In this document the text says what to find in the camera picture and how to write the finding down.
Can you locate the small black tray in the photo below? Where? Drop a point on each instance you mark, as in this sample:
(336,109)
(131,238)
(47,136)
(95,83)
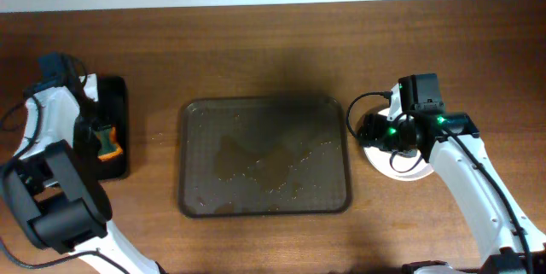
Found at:
(101,128)

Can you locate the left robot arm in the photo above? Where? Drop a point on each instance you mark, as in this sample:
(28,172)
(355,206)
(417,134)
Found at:
(53,196)

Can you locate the green and orange sponge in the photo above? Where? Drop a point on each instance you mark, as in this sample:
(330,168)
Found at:
(110,147)

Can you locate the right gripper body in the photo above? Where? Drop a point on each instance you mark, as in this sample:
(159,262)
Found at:
(373,128)

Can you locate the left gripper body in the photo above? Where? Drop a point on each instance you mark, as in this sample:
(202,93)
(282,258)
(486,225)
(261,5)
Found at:
(85,133)

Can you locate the large brown serving tray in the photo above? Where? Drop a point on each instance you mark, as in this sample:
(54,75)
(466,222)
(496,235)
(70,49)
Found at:
(262,156)

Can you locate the white plate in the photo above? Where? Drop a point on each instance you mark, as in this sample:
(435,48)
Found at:
(402,165)

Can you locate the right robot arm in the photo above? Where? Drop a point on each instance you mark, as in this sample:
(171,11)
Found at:
(416,124)

